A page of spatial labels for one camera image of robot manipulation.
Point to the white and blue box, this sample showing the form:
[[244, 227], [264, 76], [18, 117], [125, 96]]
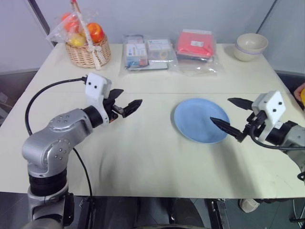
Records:
[[135, 53]]

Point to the red packet in bag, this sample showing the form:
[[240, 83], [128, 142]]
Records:
[[202, 68]]

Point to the white ribbon bow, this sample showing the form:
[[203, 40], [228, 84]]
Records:
[[95, 52]]

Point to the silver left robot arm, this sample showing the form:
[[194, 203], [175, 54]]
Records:
[[54, 133]]

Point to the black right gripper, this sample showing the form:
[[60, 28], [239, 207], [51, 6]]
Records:
[[254, 125]]

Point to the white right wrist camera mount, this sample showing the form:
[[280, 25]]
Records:
[[272, 105]]

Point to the large orange fruit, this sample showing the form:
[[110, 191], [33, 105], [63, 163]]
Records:
[[73, 26]]

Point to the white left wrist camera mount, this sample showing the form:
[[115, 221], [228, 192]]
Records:
[[95, 87]]

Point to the person's bare hand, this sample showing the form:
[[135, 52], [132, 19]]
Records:
[[297, 92]]

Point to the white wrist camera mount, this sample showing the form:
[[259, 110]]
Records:
[[95, 87], [272, 105]]

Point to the cream bowl with lavender band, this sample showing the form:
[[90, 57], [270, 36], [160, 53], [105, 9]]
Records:
[[245, 56]]

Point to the clear bag of boxes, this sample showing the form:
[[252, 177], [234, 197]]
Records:
[[152, 69]]

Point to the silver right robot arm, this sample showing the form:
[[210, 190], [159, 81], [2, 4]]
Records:
[[297, 136]]

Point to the small orange fruit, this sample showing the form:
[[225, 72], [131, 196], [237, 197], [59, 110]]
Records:
[[65, 17]]

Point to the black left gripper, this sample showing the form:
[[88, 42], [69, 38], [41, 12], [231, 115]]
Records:
[[112, 111]]

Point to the yellow fruit in basket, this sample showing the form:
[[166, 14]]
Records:
[[77, 40]]

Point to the blue round plate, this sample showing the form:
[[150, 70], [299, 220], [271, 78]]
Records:
[[195, 119]]

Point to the box of colourful tapes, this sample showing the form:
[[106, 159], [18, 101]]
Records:
[[159, 48]]

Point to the red apple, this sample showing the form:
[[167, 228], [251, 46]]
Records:
[[95, 32]]

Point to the white shoe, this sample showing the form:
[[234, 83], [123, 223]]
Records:
[[247, 205]]

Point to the black table frame bracket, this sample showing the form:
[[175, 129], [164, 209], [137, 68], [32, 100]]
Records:
[[220, 213]]

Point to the clear plastic fruit bag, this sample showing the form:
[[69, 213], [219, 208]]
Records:
[[54, 33]]

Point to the yellow fruit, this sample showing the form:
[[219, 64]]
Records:
[[303, 96], [77, 40]]

